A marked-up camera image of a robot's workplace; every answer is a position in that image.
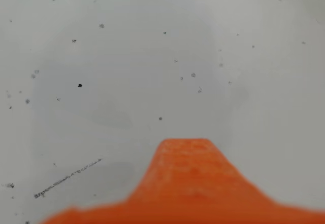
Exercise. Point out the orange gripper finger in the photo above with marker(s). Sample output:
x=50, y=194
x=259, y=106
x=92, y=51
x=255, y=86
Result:
x=188, y=183

